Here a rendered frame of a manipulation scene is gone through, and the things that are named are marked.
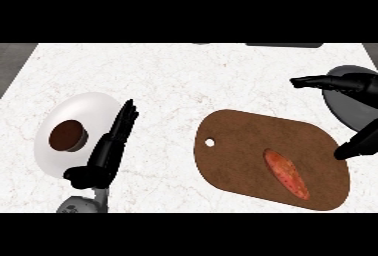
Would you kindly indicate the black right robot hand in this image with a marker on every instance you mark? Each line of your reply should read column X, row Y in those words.
column 354, row 86

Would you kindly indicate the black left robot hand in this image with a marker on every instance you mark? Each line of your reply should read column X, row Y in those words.
column 103, row 156

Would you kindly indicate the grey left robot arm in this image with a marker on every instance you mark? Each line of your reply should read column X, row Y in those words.
column 83, row 204

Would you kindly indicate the dark grey pan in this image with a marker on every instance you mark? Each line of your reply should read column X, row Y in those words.
column 350, row 106

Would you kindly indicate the brown wooden cutting board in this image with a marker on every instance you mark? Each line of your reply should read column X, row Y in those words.
column 255, row 153

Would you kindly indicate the orange sweet potato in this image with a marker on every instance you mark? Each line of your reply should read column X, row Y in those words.
column 286, row 173

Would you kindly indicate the white oval plate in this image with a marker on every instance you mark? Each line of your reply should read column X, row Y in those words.
column 74, row 130

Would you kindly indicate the dark grey flat appliance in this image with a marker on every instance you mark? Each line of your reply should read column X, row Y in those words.
column 283, row 45

